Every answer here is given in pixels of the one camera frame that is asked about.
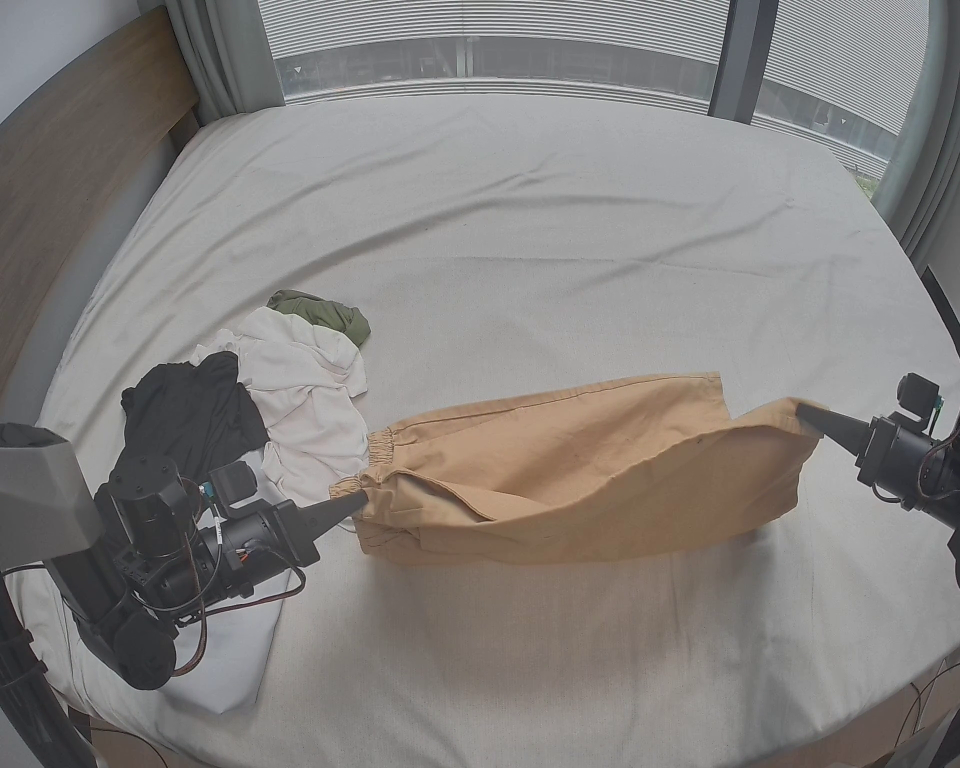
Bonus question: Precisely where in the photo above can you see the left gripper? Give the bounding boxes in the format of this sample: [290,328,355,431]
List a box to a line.
[210,501,320,582]

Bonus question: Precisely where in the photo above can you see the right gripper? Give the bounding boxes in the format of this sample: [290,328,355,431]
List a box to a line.
[856,416,935,502]

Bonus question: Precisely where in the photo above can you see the tan shorts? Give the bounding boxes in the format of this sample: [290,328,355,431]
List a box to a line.
[330,371,825,567]

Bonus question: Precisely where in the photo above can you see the bed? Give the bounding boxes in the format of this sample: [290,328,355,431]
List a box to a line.
[0,3,960,768]

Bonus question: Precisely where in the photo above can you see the pale blue garment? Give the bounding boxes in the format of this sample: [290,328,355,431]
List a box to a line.
[161,442,290,714]

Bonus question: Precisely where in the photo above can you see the black garment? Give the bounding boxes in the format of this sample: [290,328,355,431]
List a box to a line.
[121,351,270,481]

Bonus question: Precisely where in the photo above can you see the white garment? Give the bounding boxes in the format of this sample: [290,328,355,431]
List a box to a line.
[189,307,372,511]

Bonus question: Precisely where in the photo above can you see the olive green garment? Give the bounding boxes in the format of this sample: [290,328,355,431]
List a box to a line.
[267,290,372,350]

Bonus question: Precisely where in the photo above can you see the grey-green curtain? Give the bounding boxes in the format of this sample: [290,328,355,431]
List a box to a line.
[873,0,960,271]
[138,0,286,125]

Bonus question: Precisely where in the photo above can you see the window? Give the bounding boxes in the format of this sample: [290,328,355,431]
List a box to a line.
[255,0,935,181]

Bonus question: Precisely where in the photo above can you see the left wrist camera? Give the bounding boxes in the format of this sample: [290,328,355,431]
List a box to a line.
[202,461,260,519]

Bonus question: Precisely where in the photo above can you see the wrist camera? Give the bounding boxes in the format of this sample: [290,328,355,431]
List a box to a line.
[896,372,945,436]
[202,461,260,519]

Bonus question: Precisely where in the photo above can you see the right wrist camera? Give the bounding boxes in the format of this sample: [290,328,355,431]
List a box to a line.
[896,372,945,436]

